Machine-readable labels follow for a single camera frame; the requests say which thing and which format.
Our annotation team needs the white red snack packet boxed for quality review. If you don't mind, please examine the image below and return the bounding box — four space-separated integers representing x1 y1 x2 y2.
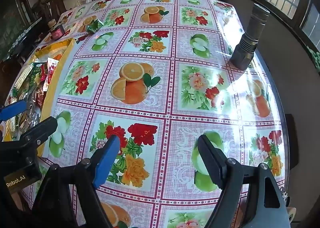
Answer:
47 58 60 86

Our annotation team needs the green patterned cloth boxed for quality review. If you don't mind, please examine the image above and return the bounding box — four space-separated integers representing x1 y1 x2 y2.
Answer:
306 45 320 73

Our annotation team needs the green foil snack packet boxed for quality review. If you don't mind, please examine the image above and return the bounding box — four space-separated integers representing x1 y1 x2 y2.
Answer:
85 19 104 33

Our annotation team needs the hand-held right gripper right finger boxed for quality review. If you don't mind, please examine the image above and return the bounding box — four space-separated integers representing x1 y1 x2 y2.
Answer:
197 134 292 228

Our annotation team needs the fruit print tablecloth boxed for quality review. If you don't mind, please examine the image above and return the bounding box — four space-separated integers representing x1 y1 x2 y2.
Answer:
0 0 290 228

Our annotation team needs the yellow green cracker packet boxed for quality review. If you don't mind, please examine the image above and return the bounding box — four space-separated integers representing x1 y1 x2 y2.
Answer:
11 64 34 98

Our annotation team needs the cracker packet with dark label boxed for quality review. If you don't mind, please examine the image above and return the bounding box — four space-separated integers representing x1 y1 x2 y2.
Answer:
2 115 20 141

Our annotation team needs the dark wooden chair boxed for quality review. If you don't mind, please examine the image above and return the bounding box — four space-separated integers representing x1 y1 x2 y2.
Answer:
40 0 63 22

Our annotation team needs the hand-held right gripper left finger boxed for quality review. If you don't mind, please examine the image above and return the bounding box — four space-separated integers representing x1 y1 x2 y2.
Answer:
31 134 122 228

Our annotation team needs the yellow rimmed cardboard tray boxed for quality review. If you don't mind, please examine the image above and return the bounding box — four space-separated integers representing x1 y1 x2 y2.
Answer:
0 38 77 158

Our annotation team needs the red jar with dark lid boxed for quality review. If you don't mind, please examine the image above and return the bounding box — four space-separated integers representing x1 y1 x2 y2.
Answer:
50 24 65 41

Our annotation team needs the silver foil snack packet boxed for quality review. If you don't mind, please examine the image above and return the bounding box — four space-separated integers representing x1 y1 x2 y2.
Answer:
20 93 42 128

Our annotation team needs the black flashlight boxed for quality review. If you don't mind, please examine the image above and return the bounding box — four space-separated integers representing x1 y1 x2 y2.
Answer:
229 3 270 70

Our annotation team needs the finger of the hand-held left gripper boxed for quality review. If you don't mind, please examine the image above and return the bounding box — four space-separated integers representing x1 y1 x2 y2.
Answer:
10 116 58 160
0 100 27 121

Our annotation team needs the dark green bar packet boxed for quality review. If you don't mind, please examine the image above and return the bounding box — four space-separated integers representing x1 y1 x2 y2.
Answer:
25 63 48 88

